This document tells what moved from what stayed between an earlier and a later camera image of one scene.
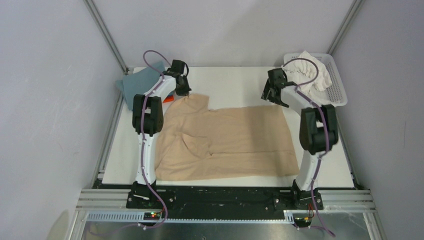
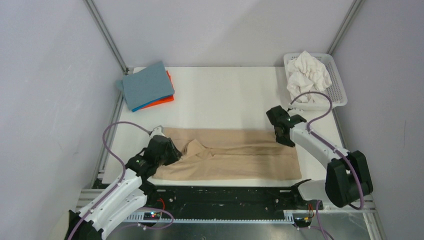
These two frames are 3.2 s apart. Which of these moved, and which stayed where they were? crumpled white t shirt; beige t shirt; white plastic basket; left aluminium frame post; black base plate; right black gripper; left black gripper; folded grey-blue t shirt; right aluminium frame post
Moved: beige t shirt; left black gripper; right black gripper
Stayed: right aluminium frame post; left aluminium frame post; white plastic basket; crumpled white t shirt; folded grey-blue t shirt; black base plate
